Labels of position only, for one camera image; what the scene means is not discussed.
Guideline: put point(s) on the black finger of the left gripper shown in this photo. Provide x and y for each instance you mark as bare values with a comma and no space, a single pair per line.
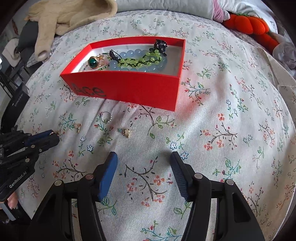
46,143

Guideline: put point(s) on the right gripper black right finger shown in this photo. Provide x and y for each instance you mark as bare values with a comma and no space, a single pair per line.
184,176

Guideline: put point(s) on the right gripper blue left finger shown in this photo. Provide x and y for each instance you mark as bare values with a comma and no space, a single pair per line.
104,174

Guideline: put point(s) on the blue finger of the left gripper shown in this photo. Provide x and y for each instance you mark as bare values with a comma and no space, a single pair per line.
32,139

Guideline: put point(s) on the gold dangling earring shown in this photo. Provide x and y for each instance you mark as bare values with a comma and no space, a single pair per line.
77,127

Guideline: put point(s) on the small gold stud earring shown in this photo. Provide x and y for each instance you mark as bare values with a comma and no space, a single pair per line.
126,132

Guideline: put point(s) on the gold green gem brooch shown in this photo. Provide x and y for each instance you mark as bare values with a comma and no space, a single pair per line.
99,62

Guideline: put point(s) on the black hair claw clip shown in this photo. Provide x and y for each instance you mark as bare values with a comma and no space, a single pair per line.
161,46

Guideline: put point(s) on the person's left hand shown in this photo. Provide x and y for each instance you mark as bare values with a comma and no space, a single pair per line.
13,201

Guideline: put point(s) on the black cardboard box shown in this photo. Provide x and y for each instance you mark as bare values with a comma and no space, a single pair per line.
14,108

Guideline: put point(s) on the black metal chair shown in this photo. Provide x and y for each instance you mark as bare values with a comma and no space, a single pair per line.
7,83

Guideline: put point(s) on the floral bed sheet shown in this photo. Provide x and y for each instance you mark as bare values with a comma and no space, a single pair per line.
234,119

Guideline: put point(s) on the dark grey cushion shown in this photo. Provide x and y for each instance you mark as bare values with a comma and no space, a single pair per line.
28,37

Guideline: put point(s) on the red Ace cardboard box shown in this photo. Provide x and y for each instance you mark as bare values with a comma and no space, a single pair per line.
159,90

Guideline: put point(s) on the grey crumpled cloth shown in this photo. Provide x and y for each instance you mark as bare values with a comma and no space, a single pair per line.
284,53

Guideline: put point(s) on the orange pumpkin plush toy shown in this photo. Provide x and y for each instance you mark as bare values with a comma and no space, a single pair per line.
256,27

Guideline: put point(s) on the grey quilted pillow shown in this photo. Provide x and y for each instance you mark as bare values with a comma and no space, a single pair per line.
214,10

